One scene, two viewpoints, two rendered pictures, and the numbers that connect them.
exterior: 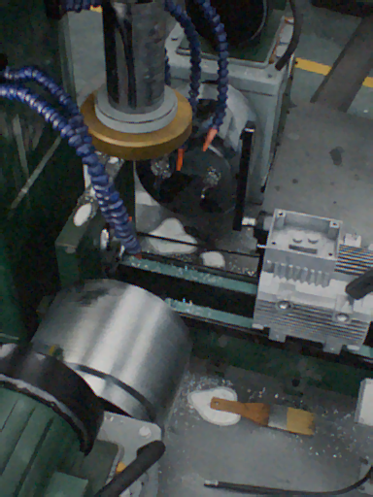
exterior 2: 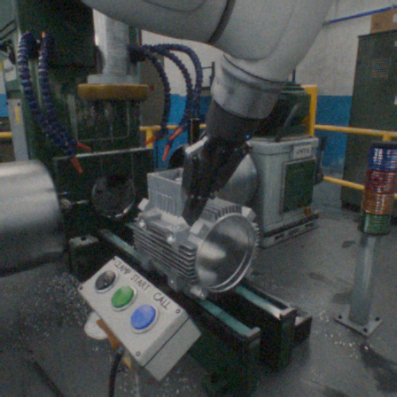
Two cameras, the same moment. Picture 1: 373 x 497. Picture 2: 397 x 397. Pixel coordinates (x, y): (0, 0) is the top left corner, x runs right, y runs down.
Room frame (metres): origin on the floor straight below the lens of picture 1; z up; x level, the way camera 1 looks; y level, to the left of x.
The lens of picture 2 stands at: (0.31, -0.65, 1.30)
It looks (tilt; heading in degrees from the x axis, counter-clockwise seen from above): 16 degrees down; 37
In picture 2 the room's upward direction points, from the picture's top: straight up
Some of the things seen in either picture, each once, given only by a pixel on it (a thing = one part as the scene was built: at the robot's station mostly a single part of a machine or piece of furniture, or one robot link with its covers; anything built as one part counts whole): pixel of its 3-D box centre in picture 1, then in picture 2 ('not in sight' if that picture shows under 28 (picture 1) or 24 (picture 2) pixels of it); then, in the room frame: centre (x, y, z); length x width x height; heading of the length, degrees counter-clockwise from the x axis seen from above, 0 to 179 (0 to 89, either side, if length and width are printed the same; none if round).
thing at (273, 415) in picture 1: (262, 413); (122, 342); (0.68, -0.16, 0.80); 0.21 x 0.05 x 0.01; 80
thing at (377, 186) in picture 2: not in sight; (380, 179); (1.06, -0.54, 1.14); 0.06 x 0.06 x 0.04
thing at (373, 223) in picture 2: not in sight; (374, 220); (1.06, -0.54, 1.05); 0.06 x 0.06 x 0.04
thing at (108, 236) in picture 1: (115, 242); (113, 197); (0.92, 0.14, 1.02); 0.15 x 0.02 x 0.15; 166
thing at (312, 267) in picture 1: (301, 248); (182, 191); (0.84, -0.20, 1.11); 0.12 x 0.11 x 0.07; 78
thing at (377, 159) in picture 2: not in sight; (384, 157); (1.06, -0.54, 1.19); 0.06 x 0.06 x 0.04
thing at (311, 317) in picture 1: (315, 286); (195, 237); (0.83, -0.24, 1.01); 0.20 x 0.19 x 0.19; 78
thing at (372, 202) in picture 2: not in sight; (377, 199); (1.06, -0.54, 1.10); 0.06 x 0.06 x 0.04
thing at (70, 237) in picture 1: (85, 249); (105, 205); (0.93, 0.21, 0.97); 0.30 x 0.11 x 0.34; 166
